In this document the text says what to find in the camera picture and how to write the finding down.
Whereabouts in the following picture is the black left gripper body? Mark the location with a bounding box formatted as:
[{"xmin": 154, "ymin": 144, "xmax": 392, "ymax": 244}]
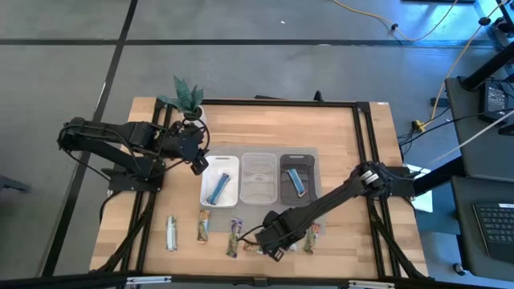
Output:
[{"xmin": 166, "ymin": 118, "xmax": 210, "ymax": 177}]

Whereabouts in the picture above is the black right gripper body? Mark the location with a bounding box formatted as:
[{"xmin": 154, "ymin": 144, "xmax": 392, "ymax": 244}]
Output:
[{"xmin": 255, "ymin": 210, "xmax": 300, "ymax": 263}]

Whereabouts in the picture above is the green orange granola bar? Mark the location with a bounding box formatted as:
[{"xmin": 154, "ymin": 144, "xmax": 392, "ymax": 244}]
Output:
[
  {"xmin": 303, "ymin": 222, "xmax": 322, "ymax": 255},
  {"xmin": 196, "ymin": 209, "xmax": 212, "ymax": 245}
]

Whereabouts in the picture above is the blue granola bar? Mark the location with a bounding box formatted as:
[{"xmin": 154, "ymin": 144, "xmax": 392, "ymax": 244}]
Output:
[
  {"xmin": 206, "ymin": 172, "xmax": 232, "ymax": 206},
  {"xmin": 286, "ymin": 167, "xmax": 308, "ymax": 198}
]

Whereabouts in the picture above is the purple green granola bar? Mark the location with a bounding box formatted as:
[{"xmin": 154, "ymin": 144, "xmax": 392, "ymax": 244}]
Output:
[{"xmin": 225, "ymin": 218, "xmax": 243, "ymax": 258}]

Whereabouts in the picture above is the dark grey plastic bin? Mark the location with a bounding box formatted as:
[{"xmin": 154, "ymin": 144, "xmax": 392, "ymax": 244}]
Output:
[{"xmin": 279, "ymin": 153, "xmax": 320, "ymax": 207}]

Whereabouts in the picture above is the green plant in white pot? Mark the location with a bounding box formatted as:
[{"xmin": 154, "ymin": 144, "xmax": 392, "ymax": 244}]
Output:
[{"xmin": 157, "ymin": 75, "xmax": 207, "ymax": 126}]

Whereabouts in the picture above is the white plastic bin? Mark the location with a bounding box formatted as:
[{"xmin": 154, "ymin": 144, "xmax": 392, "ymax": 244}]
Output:
[{"xmin": 199, "ymin": 154, "xmax": 241, "ymax": 209}]

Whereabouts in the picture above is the black crossbar with silver brackets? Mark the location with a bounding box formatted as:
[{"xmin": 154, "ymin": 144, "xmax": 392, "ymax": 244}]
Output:
[{"xmin": 0, "ymin": 271, "xmax": 514, "ymax": 289}]

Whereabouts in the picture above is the clear plastic bin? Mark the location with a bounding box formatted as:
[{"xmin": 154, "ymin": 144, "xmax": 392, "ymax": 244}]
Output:
[{"xmin": 239, "ymin": 152, "xmax": 279, "ymax": 206}]

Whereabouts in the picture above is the white paper sheet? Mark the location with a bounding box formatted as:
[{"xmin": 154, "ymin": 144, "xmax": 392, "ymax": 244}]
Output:
[{"xmin": 405, "ymin": 163, "xmax": 434, "ymax": 214}]

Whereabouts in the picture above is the black side desk beam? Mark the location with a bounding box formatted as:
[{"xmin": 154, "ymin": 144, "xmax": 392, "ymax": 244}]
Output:
[{"xmin": 413, "ymin": 156, "xmax": 467, "ymax": 196}]

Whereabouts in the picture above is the dark grey chair base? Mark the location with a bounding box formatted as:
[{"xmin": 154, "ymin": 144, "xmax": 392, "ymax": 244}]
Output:
[{"xmin": 0, "ymin": 174, "xmax": 31, "ymax": 193}]

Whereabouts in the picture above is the dark grey side desk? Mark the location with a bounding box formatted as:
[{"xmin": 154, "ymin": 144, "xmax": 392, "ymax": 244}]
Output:
[{"xmin": 444, "ymin": 75, "xmax": 514, "ymax": 282}]

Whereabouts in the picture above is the black laptop keyboard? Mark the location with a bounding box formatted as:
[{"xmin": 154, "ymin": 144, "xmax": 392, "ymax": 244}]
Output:
[{"xmin": 472, "ymin": 202, "xmax": 514, "ymax": 264}]

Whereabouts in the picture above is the black power supply box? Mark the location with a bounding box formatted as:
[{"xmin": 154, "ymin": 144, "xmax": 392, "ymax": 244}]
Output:
[{"xmin": 479, "ymin": 79, "xmax": 511, "ymax": 124}]

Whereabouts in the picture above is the black stand leg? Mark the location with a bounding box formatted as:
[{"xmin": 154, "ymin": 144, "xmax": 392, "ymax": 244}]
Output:
[{"xmin": 459, "ymin": 39, "xmax": 514, "ymax": 92}]

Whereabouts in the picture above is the black aluminium table frame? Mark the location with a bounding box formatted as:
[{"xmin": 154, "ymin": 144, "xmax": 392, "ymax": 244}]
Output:
[{"xmin": 92, "ymin": 90, "xmax": 429, "ymax": 282}]

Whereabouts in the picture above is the black power cable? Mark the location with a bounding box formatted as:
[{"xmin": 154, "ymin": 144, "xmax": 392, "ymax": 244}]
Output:
[{"xmin": 397, "ymin": 114, "xmax": 483, "ymax": 148}]

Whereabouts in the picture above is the white cable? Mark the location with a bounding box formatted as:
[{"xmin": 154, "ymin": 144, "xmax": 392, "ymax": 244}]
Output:
[{"xmin": 425, "ymin": 119, "xmax": 514, "ymax": 166}]

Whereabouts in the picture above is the yellow floor cable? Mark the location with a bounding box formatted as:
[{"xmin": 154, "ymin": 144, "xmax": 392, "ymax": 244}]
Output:
[{"xmin": 332, "ymin": 0, "xmax": 459, "ymax": 43}]

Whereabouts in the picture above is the yellow hanging cable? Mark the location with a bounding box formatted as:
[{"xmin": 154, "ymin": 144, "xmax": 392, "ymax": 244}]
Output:
[{"xmin": 430, "ymin": 0, "xmax": 511, "ymax": 120}]

